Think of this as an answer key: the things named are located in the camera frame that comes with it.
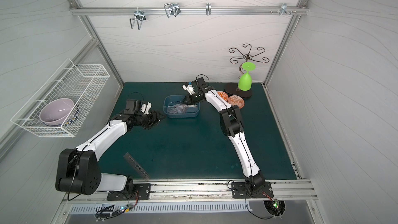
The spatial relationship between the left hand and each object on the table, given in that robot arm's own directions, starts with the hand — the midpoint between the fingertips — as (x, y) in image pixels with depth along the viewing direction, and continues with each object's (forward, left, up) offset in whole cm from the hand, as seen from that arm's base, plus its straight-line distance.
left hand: (162, 118), depth 85 cm
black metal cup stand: (+37, -45, -13) cm, 59 cm away
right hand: (+18, -9, -6) cm, 21 cm away
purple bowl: (-11, +37, +22) cm, 45 cm away
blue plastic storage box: (+20, 0, -7) cm, 21 cm away
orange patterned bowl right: (+23, -46, -10) cm, 52 cm away
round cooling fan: (-38, -58, -16) cm, 71 cm away
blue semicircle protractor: (+15, -8, -12) cm, 21 cm away
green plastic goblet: (+21, -47, +10) cm, 53 cm away
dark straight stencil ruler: (-19, +16, -14) cm, 28 cm away
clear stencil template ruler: (+16, -1, -13) cm, 20 cm away
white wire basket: (+9, +40, +18) cm, 45 cm away
